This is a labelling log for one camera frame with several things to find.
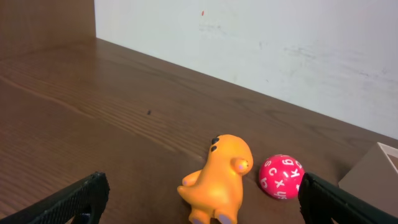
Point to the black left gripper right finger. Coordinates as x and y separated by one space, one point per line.
322 202

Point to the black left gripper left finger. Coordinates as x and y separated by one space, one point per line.
81 202

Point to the red lettered ball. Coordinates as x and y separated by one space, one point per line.
280 176

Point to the white cardboard box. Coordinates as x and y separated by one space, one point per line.
374 178

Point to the orange dinosaur toy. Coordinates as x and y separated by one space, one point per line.
216 191

